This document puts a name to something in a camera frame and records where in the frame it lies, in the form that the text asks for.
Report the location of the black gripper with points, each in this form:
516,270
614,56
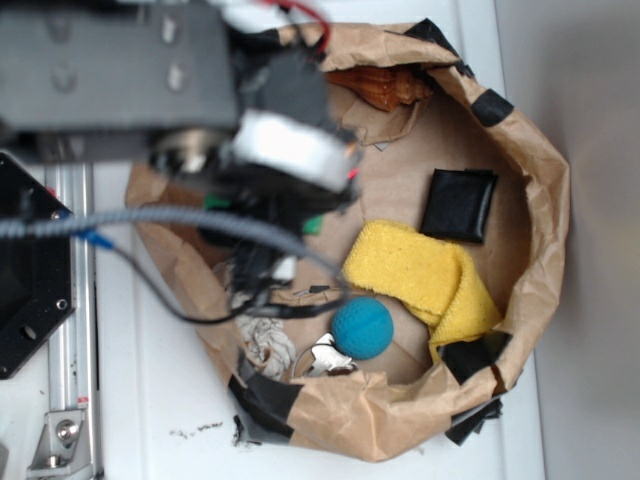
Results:
271,213

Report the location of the green rectangular block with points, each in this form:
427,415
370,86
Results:
312,226

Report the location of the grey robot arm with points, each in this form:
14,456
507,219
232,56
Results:
235,115

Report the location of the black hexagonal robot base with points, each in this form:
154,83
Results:
36,274

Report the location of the white crumpled cloth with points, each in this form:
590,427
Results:
260,340

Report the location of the blue dimpled ball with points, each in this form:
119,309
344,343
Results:
363,328

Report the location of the yellow folded cloth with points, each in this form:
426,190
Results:
436,281

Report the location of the brown paper bag bin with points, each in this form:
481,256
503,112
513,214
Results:
399,400

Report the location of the black square leather pouch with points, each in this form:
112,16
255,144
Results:
458,205

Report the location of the orange spiral seashell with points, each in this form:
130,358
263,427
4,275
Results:
383,88

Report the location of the aluminium extrusion rail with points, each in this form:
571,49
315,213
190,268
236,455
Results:
72,353

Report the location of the metal corner bracket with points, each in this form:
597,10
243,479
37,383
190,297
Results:
63,450

